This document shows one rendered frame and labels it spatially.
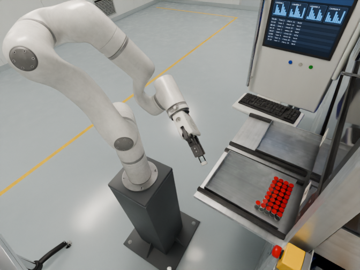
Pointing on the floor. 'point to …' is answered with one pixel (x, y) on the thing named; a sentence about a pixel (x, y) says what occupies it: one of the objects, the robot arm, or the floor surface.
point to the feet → (52, 254)
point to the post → (327, 210)
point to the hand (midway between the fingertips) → (197, 150)
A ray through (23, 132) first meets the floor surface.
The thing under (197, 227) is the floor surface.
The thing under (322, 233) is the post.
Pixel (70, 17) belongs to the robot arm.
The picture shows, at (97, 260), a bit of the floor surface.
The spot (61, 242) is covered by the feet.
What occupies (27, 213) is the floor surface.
